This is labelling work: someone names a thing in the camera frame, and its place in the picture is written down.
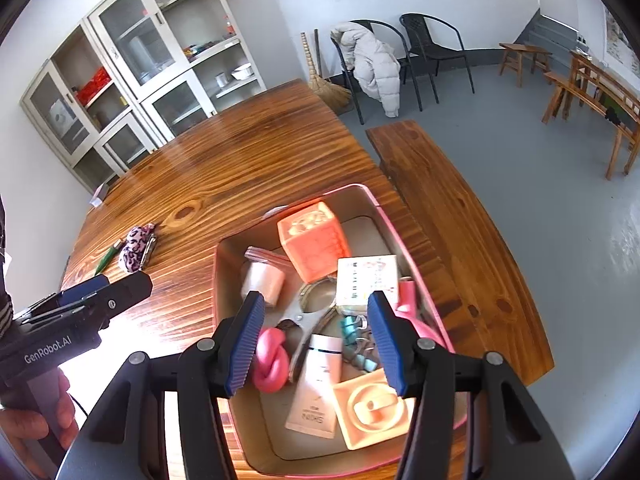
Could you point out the straw broom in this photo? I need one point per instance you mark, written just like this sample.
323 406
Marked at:
335 95

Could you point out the white glass-door cabinet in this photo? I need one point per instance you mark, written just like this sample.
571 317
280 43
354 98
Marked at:
137 100
70 160

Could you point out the metal clamp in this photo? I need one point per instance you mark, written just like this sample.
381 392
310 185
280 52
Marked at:
305 316

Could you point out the leopard print pouch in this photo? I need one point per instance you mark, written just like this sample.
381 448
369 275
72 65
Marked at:
134 250

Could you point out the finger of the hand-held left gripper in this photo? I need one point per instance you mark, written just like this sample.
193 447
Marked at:
127 292
82 287

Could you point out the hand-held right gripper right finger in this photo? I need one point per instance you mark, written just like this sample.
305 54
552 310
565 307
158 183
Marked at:
387 345

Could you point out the black metal chair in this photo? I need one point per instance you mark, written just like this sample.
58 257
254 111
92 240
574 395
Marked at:
417 27
342 50

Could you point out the beige puffer jacket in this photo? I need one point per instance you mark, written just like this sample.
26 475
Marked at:
372 65

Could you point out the white printed carton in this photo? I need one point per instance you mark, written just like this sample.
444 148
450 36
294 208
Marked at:
365 280

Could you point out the large steel pot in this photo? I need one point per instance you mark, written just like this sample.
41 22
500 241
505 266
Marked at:
140 55

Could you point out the white bowl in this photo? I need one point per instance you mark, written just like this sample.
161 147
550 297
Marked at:
241 71

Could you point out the red boxes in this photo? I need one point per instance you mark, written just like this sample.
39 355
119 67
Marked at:
92 85

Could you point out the white box behind glass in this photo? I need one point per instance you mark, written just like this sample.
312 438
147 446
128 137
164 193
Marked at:
62 115

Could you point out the pink striped packet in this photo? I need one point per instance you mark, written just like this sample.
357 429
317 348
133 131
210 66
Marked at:
267 256

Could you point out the pink metal tin container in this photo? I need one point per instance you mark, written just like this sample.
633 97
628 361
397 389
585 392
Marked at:
362 232

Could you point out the person's left hand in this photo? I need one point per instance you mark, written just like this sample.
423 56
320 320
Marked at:
67 402

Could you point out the wall poster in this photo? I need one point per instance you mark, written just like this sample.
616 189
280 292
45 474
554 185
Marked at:
617 35

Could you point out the wooden stool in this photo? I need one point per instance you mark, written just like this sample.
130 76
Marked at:
525 49

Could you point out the wooden stick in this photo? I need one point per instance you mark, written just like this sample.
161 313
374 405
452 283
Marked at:
317 50

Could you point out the small white cup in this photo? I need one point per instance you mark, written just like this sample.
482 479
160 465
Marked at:
262 282

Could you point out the orange cube basket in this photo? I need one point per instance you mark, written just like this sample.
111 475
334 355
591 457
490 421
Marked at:
320 250

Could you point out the silver metal clip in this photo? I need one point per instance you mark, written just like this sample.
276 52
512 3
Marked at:
149 250

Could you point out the wide wooden bench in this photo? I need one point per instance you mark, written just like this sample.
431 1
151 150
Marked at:
440 210

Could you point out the orange bottle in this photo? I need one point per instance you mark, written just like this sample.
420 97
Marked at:
229 27

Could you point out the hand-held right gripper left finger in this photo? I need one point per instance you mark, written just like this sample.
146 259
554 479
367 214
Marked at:
245 345

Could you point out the green pen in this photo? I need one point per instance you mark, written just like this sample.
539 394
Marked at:
107 259

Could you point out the pink knotted toy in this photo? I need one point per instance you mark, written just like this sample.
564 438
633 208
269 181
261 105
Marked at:
272 360

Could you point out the small metal pot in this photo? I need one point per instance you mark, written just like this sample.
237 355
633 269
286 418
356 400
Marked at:
221 79

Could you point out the white cream tube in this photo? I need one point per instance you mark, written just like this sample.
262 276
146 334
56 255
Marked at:
315 390

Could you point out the colourful shelf items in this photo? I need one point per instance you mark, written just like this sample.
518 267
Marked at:
200 50

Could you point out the grey steps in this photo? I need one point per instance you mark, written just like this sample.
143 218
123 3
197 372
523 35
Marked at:
550 32

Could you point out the narrow wooden bench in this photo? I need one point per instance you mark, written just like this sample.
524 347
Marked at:
575 92

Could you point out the small white box on table edge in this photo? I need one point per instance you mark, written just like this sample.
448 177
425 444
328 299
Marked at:
97 194

